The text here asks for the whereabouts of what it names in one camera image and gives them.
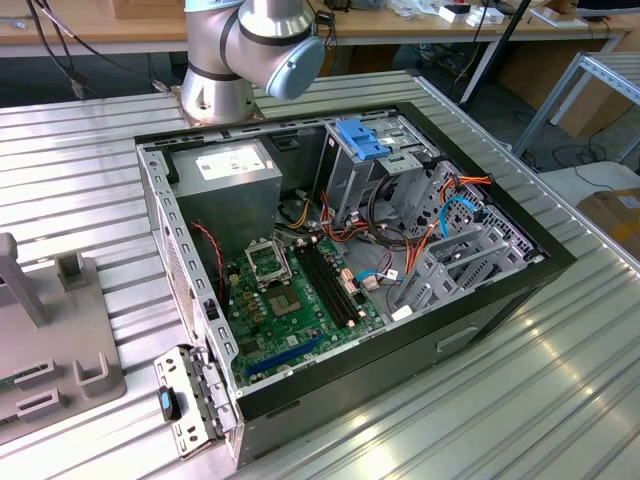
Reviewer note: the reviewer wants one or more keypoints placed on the CPU socket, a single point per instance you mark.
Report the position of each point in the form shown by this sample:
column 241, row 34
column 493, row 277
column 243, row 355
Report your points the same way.
column 285, row 301

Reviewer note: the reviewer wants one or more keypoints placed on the grey metal disk bay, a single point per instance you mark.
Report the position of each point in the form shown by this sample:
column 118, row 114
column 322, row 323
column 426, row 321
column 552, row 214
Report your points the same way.
column 435, row 260

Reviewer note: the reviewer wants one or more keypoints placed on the hinged metal slot bracket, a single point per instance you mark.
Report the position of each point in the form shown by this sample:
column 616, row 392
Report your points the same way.
column 205, row 380

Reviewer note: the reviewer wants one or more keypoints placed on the cardboard box with sticker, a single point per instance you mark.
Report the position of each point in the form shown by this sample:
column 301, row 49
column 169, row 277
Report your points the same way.
column 615, row 220

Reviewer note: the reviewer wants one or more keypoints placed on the grey power supply unit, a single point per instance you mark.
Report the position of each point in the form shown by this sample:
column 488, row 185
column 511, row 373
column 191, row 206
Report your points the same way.
column 225, row 200

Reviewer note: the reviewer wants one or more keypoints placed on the green motherboard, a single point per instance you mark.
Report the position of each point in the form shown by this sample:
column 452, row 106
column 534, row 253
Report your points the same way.
column 295, row 327

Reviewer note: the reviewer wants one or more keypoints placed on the wooden desk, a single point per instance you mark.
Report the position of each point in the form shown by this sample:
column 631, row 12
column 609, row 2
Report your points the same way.
column 75, row 27

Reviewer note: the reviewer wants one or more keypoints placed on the blue expansion slot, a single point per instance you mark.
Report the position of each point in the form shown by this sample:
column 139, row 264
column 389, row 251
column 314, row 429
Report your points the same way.
column 285, row 357

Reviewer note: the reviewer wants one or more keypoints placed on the blue plastic drive bracket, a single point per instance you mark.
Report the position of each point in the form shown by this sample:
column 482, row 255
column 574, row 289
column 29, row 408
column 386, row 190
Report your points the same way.
column 360, row 137

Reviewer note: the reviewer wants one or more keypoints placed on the grey parts rack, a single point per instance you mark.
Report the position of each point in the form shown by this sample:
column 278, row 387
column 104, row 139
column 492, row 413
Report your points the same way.
column 75, row 325

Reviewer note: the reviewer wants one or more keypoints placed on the white box black top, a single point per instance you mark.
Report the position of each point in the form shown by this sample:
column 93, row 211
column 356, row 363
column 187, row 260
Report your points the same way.
column 452, row 16

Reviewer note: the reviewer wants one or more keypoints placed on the small white box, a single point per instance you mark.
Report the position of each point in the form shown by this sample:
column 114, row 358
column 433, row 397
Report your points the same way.
column 487, row 17

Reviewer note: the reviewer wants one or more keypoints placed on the green circuit board part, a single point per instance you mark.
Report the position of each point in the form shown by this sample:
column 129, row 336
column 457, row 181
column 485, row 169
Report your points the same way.
column 7, row 385

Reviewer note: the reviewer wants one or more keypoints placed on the black slanted pole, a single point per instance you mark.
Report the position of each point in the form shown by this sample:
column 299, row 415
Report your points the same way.
column 492, row 55

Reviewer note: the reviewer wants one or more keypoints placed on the black RAM slot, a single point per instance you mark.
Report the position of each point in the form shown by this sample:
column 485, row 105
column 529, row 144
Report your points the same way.
column 332, row 283
column 320, row 288
column 338, row 281
column 326, row 285

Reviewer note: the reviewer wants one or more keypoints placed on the blue black latch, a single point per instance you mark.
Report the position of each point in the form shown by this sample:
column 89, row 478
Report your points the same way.
column 169, row 402

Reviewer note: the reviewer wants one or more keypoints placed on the black open PC case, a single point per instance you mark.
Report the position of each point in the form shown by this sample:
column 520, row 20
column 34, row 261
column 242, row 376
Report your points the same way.
column 400, row 360

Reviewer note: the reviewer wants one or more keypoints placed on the tan flat box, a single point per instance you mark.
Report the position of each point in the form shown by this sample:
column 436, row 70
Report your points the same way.
column 557, row 19

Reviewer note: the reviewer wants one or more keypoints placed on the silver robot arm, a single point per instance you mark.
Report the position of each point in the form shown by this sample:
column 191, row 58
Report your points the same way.
column 220, row 50

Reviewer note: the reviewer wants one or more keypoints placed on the grey metal drive cage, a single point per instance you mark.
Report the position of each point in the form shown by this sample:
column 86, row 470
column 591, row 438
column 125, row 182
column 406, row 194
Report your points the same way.
column 345, row 175

